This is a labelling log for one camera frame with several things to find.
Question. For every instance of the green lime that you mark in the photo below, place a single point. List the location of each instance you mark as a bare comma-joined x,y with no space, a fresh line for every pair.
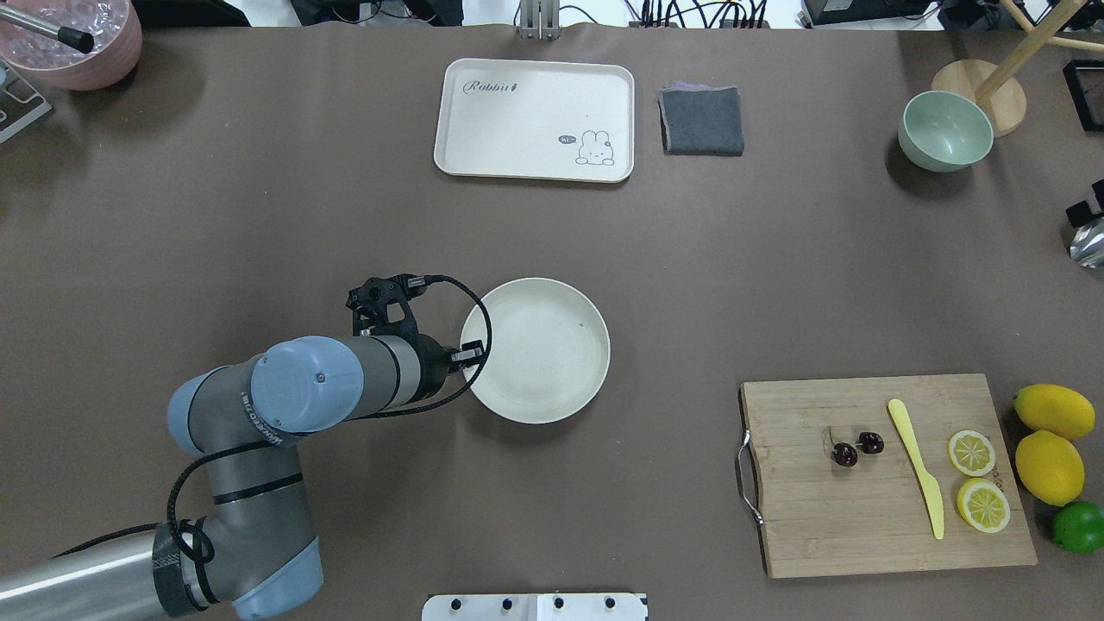
1078,527

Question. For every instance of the pink bowl with ice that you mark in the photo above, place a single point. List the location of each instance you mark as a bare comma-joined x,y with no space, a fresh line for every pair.
117,32

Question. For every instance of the metal scoop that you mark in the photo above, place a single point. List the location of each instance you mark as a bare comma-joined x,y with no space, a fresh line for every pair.
1086,246

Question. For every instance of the wooden cutting board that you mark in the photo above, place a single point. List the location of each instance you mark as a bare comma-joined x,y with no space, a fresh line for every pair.
819,519

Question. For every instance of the mint green bowl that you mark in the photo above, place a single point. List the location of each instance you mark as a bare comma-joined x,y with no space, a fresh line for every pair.
943,132

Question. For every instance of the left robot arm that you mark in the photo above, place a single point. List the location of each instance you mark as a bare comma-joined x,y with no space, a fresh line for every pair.
238,526

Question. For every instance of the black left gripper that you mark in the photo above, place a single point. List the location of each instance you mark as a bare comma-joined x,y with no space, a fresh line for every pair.
434,368

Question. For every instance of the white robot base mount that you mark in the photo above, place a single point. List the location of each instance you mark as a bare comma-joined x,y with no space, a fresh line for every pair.
537,606

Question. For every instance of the cream round plate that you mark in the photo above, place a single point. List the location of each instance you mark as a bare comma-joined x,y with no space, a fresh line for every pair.
551,350

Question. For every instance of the grey folded cloth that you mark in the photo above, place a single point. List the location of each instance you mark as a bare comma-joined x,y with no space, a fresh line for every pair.
702,120

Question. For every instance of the black tray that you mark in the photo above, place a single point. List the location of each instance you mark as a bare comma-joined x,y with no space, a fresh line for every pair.
1084,79

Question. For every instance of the dark red cherry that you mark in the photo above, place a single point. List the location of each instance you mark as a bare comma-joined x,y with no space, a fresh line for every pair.
870,443
840,445

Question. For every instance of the lemon slice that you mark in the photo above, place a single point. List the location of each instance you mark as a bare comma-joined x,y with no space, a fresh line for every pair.
971,453
983,505

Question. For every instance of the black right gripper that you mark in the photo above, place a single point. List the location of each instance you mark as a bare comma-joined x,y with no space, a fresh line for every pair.
1079,212

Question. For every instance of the cream rabbit tray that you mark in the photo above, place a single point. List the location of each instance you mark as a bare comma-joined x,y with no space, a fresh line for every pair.
536,119

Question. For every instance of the metal ice scoop handle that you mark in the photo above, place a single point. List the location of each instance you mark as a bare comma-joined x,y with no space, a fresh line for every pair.
81,41

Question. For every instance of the aluminium frame post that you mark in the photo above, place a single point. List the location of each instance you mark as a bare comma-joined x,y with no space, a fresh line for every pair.
538,20

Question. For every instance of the white cup rack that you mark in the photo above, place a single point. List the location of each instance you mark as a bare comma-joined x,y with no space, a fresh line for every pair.
21,103

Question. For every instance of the round yellow lemon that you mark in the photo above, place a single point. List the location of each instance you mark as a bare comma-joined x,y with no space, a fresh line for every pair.
1050,467

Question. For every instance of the wooden mug tree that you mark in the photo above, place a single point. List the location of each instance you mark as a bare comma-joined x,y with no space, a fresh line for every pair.
993,88

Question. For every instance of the yellow plastic knife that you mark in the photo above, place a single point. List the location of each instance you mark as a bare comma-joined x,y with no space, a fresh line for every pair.
929,486

